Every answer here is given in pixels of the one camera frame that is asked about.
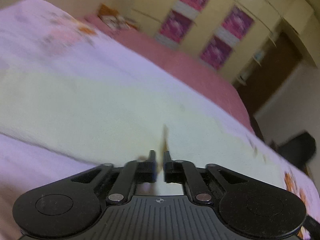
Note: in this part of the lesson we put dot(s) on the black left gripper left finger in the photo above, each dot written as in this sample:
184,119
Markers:
130,176

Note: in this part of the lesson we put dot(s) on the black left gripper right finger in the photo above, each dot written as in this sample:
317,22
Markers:
186,173

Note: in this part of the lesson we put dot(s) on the cream knitted small garment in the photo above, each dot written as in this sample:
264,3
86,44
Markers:
120,118

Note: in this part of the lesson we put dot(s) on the pink checked bed cover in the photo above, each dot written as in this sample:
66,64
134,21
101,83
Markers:
183,67

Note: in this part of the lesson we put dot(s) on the black chair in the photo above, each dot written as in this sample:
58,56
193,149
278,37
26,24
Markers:
298,150

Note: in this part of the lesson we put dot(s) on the magenta poster lower right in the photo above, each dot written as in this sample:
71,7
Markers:
216,53

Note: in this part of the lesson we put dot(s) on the magenta poster lower left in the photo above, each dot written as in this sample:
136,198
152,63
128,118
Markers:
176,26

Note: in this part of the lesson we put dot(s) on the dark brown wooden door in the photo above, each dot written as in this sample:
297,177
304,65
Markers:
276,66

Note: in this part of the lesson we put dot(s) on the cream wardrobe with doors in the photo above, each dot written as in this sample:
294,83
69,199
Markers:
226,34

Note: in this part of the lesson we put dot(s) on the orange white patterned pillow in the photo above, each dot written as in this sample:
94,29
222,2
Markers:
114,20

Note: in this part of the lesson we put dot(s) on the magenta poster upper right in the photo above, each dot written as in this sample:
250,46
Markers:
237,23

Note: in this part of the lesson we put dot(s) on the cream open shelf unit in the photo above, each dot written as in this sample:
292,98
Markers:
256,60

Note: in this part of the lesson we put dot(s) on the lilac floral bed sheet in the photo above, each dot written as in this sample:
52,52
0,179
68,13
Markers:
35,35

